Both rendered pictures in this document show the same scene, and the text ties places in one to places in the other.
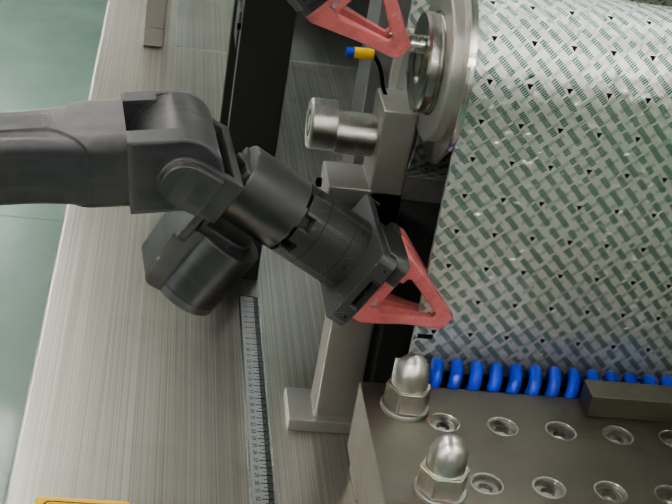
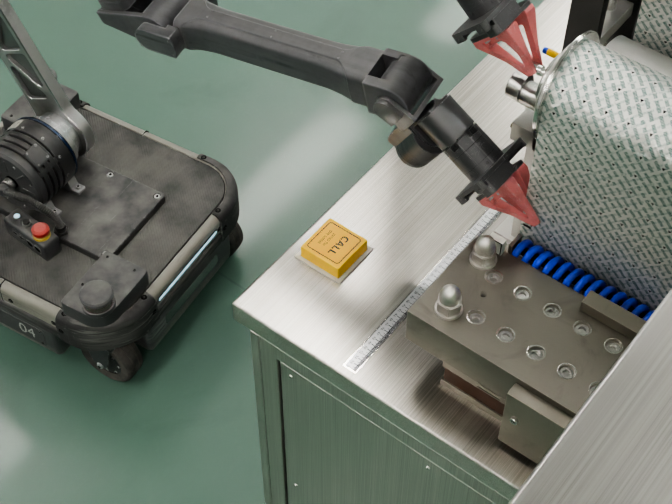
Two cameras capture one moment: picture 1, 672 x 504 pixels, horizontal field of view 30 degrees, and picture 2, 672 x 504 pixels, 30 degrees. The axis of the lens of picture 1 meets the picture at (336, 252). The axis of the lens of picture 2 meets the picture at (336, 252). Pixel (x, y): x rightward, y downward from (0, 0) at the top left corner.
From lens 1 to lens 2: 1.04 m
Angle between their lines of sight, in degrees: 43
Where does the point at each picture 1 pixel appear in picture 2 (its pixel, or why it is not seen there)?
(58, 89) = not seen: outside the picture
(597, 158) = (613, 176)
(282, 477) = not seen: hidden behind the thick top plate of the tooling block
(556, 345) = (597, 264)
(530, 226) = (578, 195)
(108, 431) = (401, 196)
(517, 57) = (571, 106)
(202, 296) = (410, 159)
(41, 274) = not seen: outside the picture
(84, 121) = (355, 61)
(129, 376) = (440, 167)
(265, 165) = (440, 110)
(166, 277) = (397, 143)
